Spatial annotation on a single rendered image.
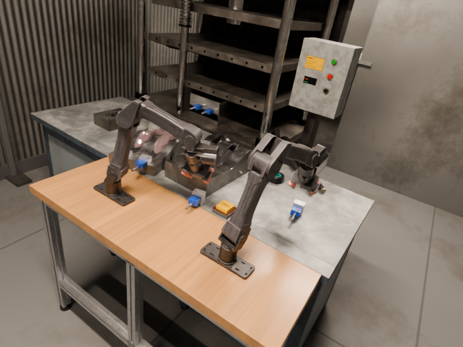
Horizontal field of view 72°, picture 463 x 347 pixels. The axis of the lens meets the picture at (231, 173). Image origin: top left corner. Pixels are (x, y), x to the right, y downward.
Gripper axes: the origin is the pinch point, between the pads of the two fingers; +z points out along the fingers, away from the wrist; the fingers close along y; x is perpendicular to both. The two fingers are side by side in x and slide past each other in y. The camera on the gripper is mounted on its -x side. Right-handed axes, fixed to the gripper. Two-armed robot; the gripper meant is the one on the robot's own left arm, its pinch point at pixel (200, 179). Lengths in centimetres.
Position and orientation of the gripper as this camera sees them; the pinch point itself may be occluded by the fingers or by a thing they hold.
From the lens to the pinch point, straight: 137.5
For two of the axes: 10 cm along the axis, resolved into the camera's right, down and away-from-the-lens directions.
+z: 0.7, 5.6, 8.2
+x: -4.0, 7.7, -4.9
